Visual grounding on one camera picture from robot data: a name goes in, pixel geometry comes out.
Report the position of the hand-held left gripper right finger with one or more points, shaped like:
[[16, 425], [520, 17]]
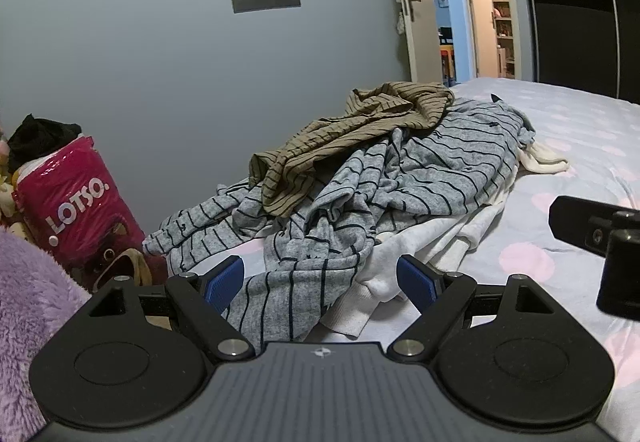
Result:
[[417, 283]]

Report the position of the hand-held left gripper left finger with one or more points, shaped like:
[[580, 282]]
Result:
[[224, 281]]

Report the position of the olive striped garment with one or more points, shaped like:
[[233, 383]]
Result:
[[345, 131]]

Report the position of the white garment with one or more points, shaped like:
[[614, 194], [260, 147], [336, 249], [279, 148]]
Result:
[[430, 247]]

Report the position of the grey striped sweater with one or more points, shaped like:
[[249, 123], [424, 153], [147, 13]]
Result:
[[400, 182]]

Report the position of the polka dot bedsheet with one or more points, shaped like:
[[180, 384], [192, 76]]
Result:
[[575, 131]]

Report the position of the pink plastic bag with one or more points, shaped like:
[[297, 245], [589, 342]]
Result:
[[80, 212]]

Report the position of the purple fluffy blanket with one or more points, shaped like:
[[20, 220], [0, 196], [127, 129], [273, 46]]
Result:
[[30, 322]]

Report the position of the plush toys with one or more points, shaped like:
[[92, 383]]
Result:
[[7, 202]]

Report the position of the black cloth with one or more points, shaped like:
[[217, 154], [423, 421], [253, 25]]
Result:
[[42, 136]]

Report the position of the hallway shelf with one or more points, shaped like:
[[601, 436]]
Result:
[[504, 29]]

